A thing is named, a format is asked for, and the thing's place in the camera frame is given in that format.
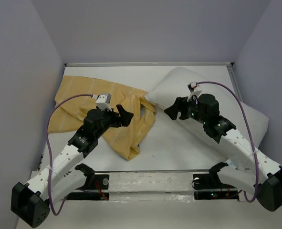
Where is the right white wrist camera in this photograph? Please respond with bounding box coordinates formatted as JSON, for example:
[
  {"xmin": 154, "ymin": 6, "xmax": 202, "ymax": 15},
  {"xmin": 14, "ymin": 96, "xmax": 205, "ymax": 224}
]
[{"xmin": 188, "ymin": 82, "xmax": 202, "ymax": 101}]

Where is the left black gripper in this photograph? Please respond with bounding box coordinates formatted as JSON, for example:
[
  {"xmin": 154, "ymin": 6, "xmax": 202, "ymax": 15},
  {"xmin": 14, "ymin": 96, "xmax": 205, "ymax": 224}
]
[{"xmin": 94, "ymin": 105, "xmax": 133, "ymax": 138}]

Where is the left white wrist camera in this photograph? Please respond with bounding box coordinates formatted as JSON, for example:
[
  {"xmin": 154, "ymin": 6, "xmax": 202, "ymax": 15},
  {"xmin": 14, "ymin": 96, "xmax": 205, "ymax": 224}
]
[{"xmin": 92, "ymin": 93, "xmax": 112, "ymax": 111}]

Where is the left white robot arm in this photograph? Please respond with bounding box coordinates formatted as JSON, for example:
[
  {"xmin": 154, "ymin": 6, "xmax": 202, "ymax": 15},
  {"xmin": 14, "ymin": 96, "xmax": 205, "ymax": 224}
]
[{"xmin": 10, "ymin": 104, "xmax": 134, "ymax": 229}]

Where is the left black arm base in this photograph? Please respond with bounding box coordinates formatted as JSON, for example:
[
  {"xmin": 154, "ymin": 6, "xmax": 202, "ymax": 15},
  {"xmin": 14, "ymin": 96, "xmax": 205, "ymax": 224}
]
[{"xmin": 66, "ymin": 164, "xmax": 109, "ymax": 201}]

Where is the aluminium table frame rail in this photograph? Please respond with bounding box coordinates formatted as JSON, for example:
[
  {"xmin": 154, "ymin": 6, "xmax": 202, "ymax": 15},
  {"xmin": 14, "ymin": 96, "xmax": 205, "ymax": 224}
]
[{"xmin": 64, "ymin": 62, "xmax": 232, "ymax": 67}]

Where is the white pillow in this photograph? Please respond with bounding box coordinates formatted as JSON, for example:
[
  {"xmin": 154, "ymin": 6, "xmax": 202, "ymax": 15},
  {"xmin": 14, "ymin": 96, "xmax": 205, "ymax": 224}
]
[{"xmin": 145, "ymin": 67, "xmax": 269, "ymax": 147}]

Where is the yellow pillowcase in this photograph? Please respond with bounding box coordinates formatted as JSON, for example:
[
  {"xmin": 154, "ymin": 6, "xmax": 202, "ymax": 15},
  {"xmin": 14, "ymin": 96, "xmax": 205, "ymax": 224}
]
[{"xmin": 48, "ymin": 75, "xmax": 156, "ymax": 160}]

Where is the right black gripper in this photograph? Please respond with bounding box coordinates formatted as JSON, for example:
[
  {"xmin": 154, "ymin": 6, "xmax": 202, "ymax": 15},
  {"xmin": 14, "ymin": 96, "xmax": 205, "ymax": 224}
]
[{"xmin": 163, "ymin": 94, "xmax": 208, "ymax": 125}]

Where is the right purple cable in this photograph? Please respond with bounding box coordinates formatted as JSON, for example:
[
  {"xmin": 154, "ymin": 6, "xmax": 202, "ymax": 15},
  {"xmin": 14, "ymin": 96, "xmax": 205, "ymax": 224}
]
[{"xmin": 198, "ymin": 81, "xmax": 260, "ymax": 203}]

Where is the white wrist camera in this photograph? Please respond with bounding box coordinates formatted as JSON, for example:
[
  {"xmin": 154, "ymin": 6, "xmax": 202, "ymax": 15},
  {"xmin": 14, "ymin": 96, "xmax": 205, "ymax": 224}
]
[
  {"xmin": 188, "ymin": 82, "xmax": 202, "ymax": 101},
  {"xmin": 92, "ymin": 93, "xmax": 112, "ymax": 111}
]

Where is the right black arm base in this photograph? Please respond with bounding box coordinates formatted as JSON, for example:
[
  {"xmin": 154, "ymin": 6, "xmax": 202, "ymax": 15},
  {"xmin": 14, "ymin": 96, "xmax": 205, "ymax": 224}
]
[{"xmin": 191, "ymin": 162, "xmax": 241, "ymax": 200}]

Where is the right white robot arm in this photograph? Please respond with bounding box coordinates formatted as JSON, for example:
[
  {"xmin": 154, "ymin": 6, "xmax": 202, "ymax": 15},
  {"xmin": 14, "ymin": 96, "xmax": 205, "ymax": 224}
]
[{"xmin": 164, "ymin": 94, "xmax": 282, "ymax": 211}]

